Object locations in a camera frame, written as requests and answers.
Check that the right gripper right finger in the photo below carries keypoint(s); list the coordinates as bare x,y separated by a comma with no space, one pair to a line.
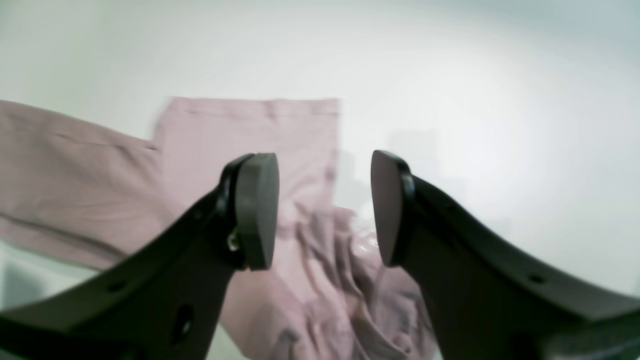
393,195

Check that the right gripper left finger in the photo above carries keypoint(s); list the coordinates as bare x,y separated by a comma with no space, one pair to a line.
250,186

